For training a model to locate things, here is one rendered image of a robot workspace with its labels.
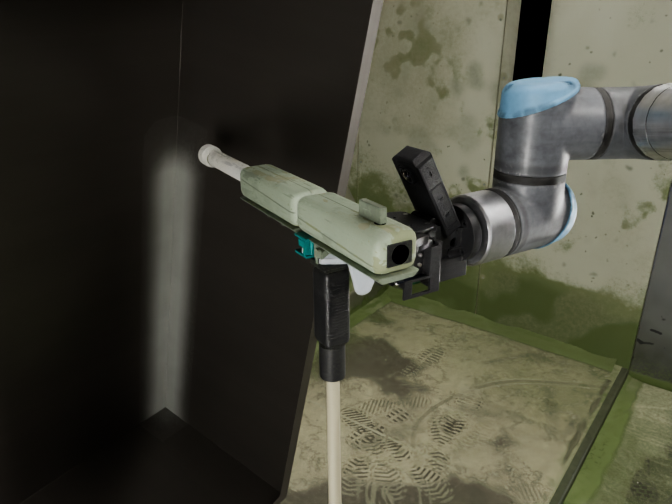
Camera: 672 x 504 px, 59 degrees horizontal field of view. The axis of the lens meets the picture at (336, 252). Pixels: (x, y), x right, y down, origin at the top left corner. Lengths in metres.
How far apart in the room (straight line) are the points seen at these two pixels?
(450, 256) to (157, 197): 0.57
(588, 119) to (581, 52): 1.57
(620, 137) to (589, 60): 1.55
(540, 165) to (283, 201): 0.32
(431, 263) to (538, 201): 0.17
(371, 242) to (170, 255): 0.71
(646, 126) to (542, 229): 0.16
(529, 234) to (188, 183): 0.60
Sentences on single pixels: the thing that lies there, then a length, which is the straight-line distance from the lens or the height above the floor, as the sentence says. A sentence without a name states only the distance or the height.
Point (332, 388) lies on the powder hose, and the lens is 0.71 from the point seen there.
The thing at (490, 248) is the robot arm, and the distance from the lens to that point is 0.73.
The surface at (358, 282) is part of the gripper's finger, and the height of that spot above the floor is 1.09.
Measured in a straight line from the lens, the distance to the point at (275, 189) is 0.68.
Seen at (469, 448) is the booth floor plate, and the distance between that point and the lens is 2.06.
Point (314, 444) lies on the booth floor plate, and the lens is 2.03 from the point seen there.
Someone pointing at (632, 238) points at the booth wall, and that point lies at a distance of 2.42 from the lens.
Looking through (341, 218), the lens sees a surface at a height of 1.18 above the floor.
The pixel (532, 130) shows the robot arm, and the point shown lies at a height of 1.22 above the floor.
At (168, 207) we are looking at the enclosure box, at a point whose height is 1.02.
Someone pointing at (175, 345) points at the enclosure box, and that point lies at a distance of 1.29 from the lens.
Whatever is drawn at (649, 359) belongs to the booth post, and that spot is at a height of 0.11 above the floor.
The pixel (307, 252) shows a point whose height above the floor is 1.12.
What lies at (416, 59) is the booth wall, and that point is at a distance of 2.61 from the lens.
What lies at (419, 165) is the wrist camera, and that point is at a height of 1.20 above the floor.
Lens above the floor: 1.37
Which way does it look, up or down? 23 degrees down
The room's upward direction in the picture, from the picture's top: straight up
